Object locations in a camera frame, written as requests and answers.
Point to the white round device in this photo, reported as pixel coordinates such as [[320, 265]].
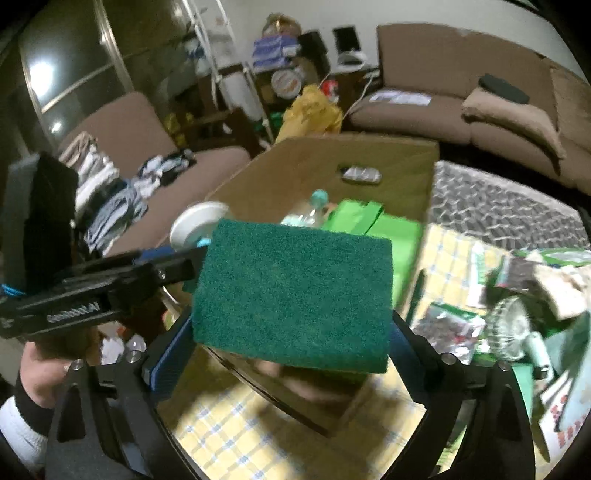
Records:
[[353, 59]]

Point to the green scouring sponge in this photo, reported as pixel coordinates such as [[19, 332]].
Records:
[[295, 290]]

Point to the small pile of dark clothes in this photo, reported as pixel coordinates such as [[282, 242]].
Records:
[[166, 167]]

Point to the clear water bottle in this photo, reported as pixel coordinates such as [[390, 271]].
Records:
[[307, 212]]

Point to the paper sheet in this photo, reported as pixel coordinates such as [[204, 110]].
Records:
[[399, 98]]

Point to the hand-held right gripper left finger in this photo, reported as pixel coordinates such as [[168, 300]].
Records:
[[168, 364]]

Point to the glass sliding door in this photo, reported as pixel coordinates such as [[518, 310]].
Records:
[[69, 55]]

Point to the yellow plastic bag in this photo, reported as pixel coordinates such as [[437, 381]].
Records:
[[309, 113]]

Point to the white green tube pack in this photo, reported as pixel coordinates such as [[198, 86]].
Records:
[[480, 277]]

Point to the yellow plaid tablecloth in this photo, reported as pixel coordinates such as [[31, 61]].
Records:
[[217, 429]]

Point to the pile of folded clothes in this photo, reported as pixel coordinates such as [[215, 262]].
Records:
[[108, 203]]

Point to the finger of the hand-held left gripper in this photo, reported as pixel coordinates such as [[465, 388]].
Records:
[[154, 256], [152, 279]]

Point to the brown sofa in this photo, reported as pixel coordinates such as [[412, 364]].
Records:
[[438, 55]]

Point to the small white fan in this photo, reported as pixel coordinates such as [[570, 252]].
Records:
[[508, 327]]

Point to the black wall panel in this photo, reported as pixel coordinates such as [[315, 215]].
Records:
[[345, 39]]

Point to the round tin lid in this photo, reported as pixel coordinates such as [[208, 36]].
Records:
[[286, 83]]

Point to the light teal cloth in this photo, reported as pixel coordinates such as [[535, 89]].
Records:
[[579, 369]]

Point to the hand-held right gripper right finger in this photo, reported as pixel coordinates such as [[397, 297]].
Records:
[[418, 350]]

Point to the brown armchair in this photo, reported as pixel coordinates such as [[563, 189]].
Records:
[[134, 120]]

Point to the stack of blue packets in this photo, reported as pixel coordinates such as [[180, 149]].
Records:
[[274, 53]]

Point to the grey pebble pattern mat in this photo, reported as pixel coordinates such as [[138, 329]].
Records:
[[498, 203]]

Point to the white metal rack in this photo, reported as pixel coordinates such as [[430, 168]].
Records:
[[221, 69]]

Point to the beige patterned pouch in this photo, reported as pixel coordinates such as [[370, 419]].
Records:
[[563, 290]]

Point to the black pen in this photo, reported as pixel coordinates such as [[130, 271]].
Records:
[[415, 295]]

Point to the silver snack packet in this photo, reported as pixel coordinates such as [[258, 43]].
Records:
[[448, 332]]

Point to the cardboard box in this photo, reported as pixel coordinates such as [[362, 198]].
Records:
[[360, 152]]

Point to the green tote bag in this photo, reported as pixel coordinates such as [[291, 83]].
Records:
[[397, 240]]

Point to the brown cushion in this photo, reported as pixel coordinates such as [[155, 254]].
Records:
[[512, 120]]

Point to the person's left hand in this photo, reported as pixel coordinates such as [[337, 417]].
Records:
[[44, 369]]

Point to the person's left forearm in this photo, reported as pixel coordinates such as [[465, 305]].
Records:
[[18, 429]]

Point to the silver foil pack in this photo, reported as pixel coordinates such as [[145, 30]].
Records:
[[360, 174]]

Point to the black flat pad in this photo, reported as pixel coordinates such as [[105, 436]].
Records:
[[503, 88]]

